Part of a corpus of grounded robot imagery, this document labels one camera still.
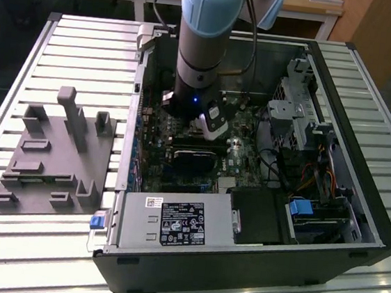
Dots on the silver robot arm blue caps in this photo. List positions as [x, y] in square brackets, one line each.
[202, 49]

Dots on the black RAM slot bank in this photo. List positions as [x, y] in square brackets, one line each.
[189, 142]

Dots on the black graphics card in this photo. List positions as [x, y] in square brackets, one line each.
[194, 160]

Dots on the green motherboard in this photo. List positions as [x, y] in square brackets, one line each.
[246, 159]

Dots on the small silver heatsink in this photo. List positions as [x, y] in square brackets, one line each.
[227, 182]

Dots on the silver metal drive cage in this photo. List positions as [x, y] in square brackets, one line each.
[282, 120]

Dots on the silver power supply with label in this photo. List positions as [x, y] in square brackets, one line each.
[132, 217]

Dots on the grey plastic parts rack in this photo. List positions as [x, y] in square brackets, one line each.
[57, 160]

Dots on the blue case latch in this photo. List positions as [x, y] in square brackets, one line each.
[96, 222]

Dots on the hard disk in blue carrier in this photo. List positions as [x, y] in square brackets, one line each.
[301, 208]

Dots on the black open PC case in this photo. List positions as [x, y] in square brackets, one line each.
[202, 276]

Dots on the wooden cabinet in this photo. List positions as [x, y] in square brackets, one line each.
[385, 33]

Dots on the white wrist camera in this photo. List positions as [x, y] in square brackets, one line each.
[215, 124]

